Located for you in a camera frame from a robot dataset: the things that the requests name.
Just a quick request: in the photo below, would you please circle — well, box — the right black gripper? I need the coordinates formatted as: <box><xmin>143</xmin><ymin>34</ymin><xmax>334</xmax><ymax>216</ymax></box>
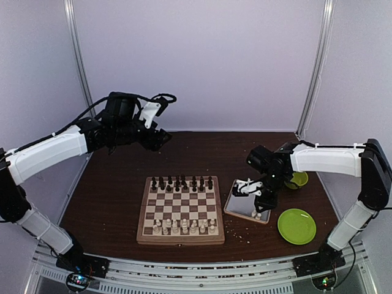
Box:
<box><xmin>254</xmin><ymin>171</ymin><xmax>288</xmax><ymax>213</ymax></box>

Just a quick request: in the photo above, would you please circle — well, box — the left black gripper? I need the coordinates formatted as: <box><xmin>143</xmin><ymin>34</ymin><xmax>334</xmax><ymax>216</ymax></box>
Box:
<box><xmin>113</xmin><ymin>113</ymin><xmax>172</xmax><ymax>151</ymax></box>

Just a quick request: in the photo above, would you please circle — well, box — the metal tray with wood rim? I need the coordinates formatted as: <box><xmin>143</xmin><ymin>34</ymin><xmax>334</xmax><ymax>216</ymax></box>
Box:
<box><xmin>224</xmin><ymin>182</ymin><xmax>271</xmax><ymax>224</ymax></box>

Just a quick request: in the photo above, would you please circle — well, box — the white chess piece four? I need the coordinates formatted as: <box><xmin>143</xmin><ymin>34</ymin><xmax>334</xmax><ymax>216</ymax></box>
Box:
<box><xmin>208</xmin><ymin>219</ymin><xmax>216</xmax><ymax>234</ymax></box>

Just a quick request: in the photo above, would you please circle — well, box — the white chess piece seven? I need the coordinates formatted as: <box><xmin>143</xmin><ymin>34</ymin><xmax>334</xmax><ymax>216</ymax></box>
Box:
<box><xmin>199</xmin><ymin>219</ymin><xmax>208</xmax><ymax>234</ymax></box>

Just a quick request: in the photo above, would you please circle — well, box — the white chess piece three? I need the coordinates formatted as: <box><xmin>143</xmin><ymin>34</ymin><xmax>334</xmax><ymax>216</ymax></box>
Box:
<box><xmin>190</xmin><ymin>220</ymin><xmax>198</xmax><ymax>234</ymax></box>

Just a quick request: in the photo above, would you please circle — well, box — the white chess piece five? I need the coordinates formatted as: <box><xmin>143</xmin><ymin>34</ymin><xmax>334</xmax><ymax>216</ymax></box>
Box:
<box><xmin>181</xmin><ymin>219</ymin><xmax>189</xmax><ymax>235</ymax></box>

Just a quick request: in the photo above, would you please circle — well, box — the white chess piece one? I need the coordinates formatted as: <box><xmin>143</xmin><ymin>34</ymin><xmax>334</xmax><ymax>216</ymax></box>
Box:
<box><xmin>171</xmin><ymin>220</ymin><xmax>179</xmax><ymax>235</ymax></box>

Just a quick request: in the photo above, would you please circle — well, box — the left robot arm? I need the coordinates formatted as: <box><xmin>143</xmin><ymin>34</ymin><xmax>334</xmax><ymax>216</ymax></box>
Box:
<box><xmin>1</xmin><ymin>92</ymin><xmax>177</xmax><ymax>272</ymax></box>

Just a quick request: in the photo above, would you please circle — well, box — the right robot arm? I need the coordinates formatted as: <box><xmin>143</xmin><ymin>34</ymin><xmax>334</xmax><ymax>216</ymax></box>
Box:
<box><xmin>238</xmin><ymin>139</ymin><xmax>391</xmax><ymax>271</ymax></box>

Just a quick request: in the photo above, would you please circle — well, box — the white pieces pile in tray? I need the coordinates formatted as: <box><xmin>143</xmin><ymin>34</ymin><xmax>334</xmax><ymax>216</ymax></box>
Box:
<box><xmin>251</xmin><ymin>211</ymin><xmax>262</xmax><ymax>221</ymax></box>

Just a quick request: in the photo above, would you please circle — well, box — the black chess piece far right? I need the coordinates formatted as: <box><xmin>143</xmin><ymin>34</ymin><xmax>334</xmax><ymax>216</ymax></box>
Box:
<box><xmin>208</xmin><ymin>176</ymin><xmax>213</xmax><ymax>189</ymax></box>

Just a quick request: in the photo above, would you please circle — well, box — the wooden chess board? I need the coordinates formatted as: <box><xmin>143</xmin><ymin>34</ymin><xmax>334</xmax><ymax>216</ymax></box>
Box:
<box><xmin>136</xmin><ymin>175</ymin><xmax>225</xmax><ymax>246</ymax></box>

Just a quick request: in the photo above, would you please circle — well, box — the green plate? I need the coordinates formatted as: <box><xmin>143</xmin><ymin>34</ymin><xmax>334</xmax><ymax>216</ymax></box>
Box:
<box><xmin>277</xmin><ymin>208</ymin><xmax>317</xmax><ymax>246</ymax></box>

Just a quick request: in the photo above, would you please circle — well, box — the small green bowl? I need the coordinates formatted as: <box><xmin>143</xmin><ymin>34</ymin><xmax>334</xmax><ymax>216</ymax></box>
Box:
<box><xmin>285</xmin><ymin>172</ymin><xmax>309</xmax><ymax>190</ymax></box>

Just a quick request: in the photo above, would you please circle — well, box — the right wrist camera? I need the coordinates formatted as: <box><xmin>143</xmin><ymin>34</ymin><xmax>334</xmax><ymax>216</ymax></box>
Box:
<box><xmin>232</xmin><ymin>178</ymin><xmax>263</xmax><ymax>197</ymax></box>

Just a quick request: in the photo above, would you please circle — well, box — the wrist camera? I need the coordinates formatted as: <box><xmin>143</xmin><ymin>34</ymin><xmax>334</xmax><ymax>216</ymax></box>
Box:
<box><xmin>232</xmin><ymin>178</ymin><xmax>263</xmax><ymax>197</ymax></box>
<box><xmin>138</xmin><ymin>93</ymin><xmax>177</xmax><ymax>129</ymax></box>

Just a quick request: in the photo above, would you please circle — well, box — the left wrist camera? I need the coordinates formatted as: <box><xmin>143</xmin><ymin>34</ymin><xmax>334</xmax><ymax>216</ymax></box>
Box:
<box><xmin>138</xmin><ymin>93</ymin><xmax>177</xmax><ymax>129</ymax></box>

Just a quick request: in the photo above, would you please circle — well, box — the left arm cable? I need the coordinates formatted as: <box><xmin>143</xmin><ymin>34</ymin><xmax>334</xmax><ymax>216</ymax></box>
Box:
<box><xmin>6</xmin><ymin>91</ymin><xmax>178</xmax><ymax>157</ymax></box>

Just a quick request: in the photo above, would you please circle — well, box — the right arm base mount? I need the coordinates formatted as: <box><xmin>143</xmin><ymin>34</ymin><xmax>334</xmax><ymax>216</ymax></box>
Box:
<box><xmin>292</xmin><ymin>243</ymin><xmax>346</xmax><ymax>277</ymax></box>

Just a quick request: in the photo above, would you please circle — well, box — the aluminium front rail frame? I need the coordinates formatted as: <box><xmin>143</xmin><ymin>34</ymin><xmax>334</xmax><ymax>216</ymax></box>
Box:
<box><xmin>24</xmin><ymin>240</ymin><xmax>374</xmax><ymax>294</ymax></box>

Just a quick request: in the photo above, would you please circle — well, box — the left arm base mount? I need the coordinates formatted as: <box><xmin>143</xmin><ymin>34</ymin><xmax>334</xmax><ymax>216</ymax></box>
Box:
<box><xmin>56</xmin><ymin>254</ymin><xmax>110</xmax><ymax>278</ymax></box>

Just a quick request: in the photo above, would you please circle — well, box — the left aluminium corner post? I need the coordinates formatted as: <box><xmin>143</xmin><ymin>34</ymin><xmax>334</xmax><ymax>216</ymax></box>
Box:
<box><xmin>64</xmin><ymin>0</ymin><xmax>92</xmax><ymax>106</ymax></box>

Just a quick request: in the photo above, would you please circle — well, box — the aluminium corner post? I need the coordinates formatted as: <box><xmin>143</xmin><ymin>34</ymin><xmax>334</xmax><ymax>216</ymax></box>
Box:
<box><xmin>64</xmin><ymin>0</ymin><xmax>92</xmax><ymax>106</ymax></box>
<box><xmin>296</xmin><ymin>0</ymin><xmax>336</xmax><ymax>139</ymax></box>

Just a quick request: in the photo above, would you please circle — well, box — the right aluminium corner post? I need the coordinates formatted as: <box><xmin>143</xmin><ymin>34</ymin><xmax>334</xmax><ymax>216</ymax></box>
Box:
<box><xmin>296</xmin><ymin>0</ymin><xmax>336</xmax><ymax>139</ymax></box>

